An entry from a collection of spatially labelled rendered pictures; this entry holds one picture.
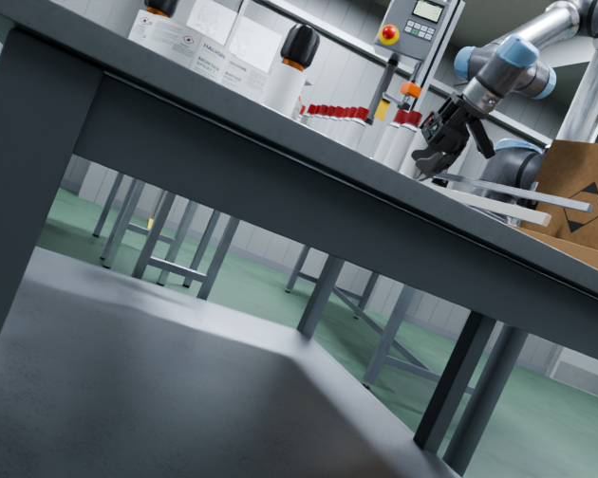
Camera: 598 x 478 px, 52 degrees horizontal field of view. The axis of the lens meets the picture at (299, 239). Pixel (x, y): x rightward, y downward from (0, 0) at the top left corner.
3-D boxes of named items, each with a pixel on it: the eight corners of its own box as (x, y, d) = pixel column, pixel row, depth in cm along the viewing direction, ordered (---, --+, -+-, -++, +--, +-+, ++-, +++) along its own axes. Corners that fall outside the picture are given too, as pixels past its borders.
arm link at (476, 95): (495, 86, 132) (510, 105, 126) (480, 103, 134) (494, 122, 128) (470, 71, 129) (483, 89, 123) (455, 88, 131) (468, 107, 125)
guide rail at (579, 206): (321, 150, 199) (323, 146, 199) (324, 152, 199) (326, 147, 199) (586, 211, 102) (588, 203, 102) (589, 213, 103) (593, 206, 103)
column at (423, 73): (355, 203, 187) (445, -5, 183) (366, 209, 189) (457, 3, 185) (362, 206, 183) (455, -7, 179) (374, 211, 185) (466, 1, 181)
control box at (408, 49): (374, 53, 193) (399, -4, 192) (424, 72, 190) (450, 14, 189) (372, 43, 183) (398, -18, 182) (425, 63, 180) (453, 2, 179)
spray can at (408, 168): (386, 189, 145) (421, 108, 144) (402, 196, 148) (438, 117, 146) (398, 193, 141) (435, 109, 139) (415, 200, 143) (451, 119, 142)
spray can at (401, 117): (358, 181, 159) (390, 107, 158) (374, 188, 161) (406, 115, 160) (368, 184, 154) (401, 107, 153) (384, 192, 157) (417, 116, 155)
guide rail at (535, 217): (295, 156, 196) (298, 150, 196) (298, 157, 197) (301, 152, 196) (542, 225, 99) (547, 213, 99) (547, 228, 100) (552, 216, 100)
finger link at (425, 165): (401, 173, 139) (426, 141, 134) (420, 182, 142) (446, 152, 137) (404, 180, 137) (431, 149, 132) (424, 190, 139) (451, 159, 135)
